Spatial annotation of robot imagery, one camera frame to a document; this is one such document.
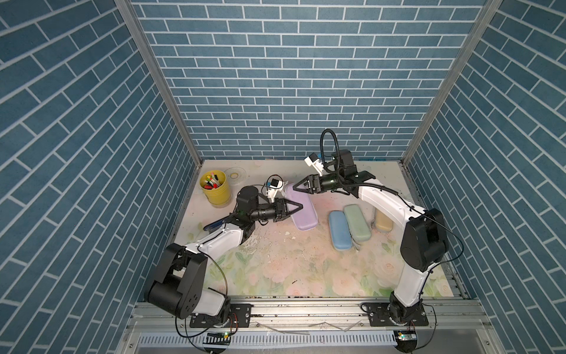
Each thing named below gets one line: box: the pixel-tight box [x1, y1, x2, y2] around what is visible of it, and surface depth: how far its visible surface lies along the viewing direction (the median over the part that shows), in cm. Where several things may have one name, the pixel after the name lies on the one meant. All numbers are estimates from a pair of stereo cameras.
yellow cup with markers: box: [198, 169, 232, 208], surface depth 95 cm
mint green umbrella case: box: [343, 203, 372, 242], surface depth 96 cm
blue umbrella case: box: [328, 210, 353, 251], surface depth 94 cm
